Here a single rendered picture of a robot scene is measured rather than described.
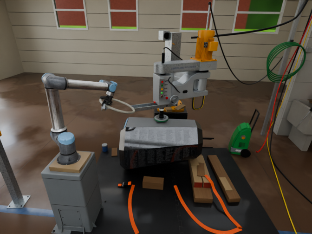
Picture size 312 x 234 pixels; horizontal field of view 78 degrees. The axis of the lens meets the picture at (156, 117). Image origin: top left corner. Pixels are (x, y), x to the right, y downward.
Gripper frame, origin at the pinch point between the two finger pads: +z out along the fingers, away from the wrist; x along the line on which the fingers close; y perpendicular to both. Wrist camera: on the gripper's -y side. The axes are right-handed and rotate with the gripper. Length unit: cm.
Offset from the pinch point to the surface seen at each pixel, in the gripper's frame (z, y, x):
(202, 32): -136, 43, 86
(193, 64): -93, 50, 86
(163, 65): -77, 28, 49
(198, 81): -75, 57, 111
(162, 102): -29, 38, 66
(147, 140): 26, 46, 54
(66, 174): 53, 36, -58
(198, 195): 62, 138, 77
